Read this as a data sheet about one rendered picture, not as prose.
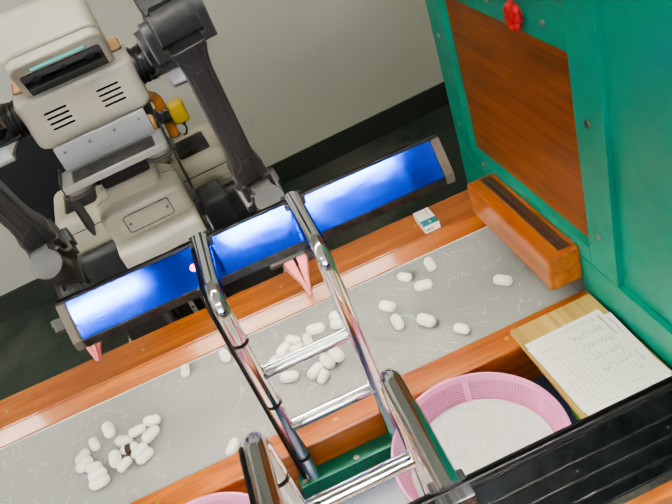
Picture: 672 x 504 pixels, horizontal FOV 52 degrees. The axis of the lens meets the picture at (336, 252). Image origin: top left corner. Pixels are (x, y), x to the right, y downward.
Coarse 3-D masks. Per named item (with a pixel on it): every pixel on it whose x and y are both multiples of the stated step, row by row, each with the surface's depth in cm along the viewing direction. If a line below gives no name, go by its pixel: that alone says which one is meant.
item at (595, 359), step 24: (600, 312) 111; (552, 336) 111; (576, 336) 109; (600, 336) 108; (624, 336) 106; (552, 360) 107; (576, 360) 106; (600, 360) 104; (624, 360) 103; (648, 360) 102; (576, 384) 102; (600, 384) 101; (624, 384) 100; (648, 384) 98; (600, 408) 98
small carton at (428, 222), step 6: (420, 210) 148; (426, 210) 148; (414, 216) 148; (420, 216) 146; (426, 216) 146; (432, 216) 145; (420, 222) 145; (426, 222) 144; (432, 222) 144; (438, 222) 144; (426, 228) 144; (432, 228) 144
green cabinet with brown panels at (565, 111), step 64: (448, 0) 125; (512, 0) 99; (576, 0) 83; (640, 0) 73; (448, 64) 135; (512, 64) 111; (576, 64) 89; (640, 64) 78; (512, 128) 122; (576, 128) 97; (640, 128) 84; (576, 192) 109; (640, 192) 90; (640, 256) 97
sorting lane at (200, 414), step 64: (448, 256) 140; (512, 256) 134; (320, 320) 137; (384, 320) 132; (448, 320) 126; (512, 320) 121; (192, 384) 134; (320, 384) 124; (64, 448) 131; (192, 448) 121
